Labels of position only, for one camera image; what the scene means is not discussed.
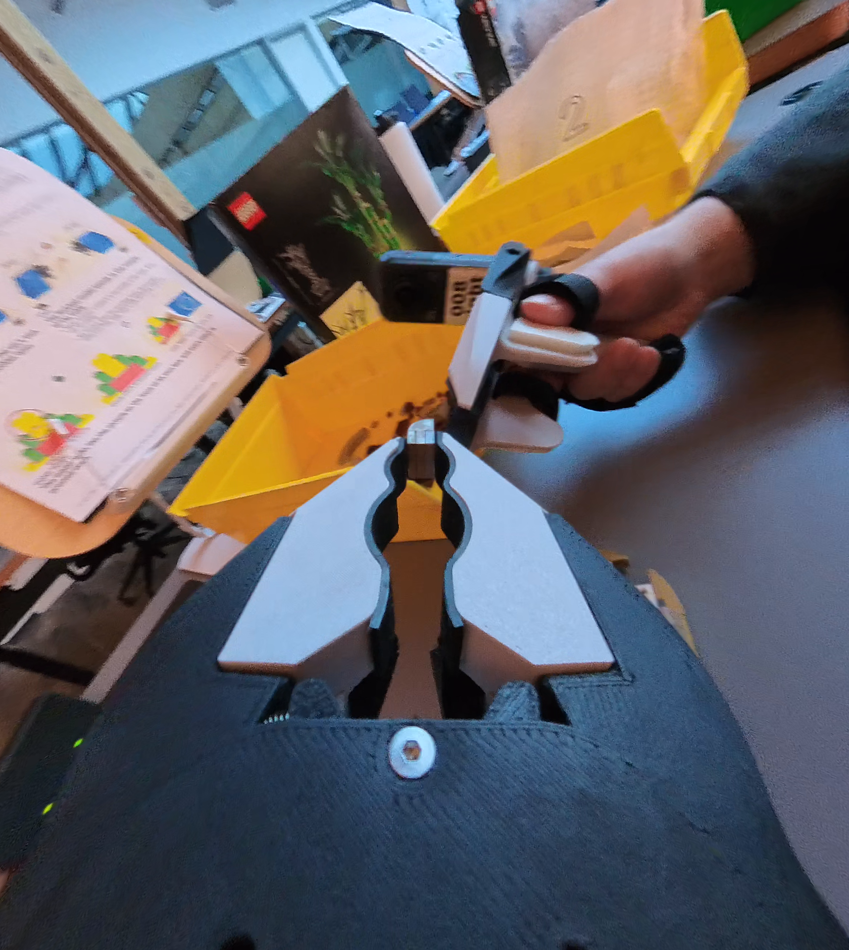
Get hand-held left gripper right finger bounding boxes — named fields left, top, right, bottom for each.
left=432, top=432, right=614, bottom=717

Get black bamboo toy set box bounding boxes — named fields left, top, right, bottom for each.
left=205, top=88, right=449, bottom=344

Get black charger box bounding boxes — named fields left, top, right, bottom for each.
left=0, top=694, right=103, bottom=873

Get person's right forearm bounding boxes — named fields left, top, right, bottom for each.
left=692, top=21, right=849, bottom=483

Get person's right hand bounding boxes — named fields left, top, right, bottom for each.
left=521, top=196, right=757, bottom=405

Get narrow black toy set box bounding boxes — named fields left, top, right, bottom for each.
left=456, top=0, right=516, bottom=103

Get wooden display board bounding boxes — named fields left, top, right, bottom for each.
left=0, top=137, right=274, bottom=559

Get brown paper bag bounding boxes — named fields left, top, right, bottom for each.
left=484, top=0, right=709, bottom=187

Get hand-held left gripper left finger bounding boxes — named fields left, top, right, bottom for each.
left=218, top=436, right=409, bottom=717

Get pile of brown toy bricks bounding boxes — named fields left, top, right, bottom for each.
left=339, top=393, right=462, bottom=465

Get small grey toy brick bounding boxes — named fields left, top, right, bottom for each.
left=405, top=419, right=438, bottom=483

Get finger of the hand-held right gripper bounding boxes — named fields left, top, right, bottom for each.
left=447, top=291, right=523, bottom=415
left=444, top=403, right=503, bottom=448

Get green plastic bin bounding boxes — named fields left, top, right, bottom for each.
left=705, top=0, right=804, bottom=43

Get instruction sheet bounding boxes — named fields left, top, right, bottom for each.
left=0, top=137, right=265, bottom=524

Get yellow plastic bin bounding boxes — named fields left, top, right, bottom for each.
left=430, top=11, right=750, bottom=257
left=168, top=318, right=473, bottom=549

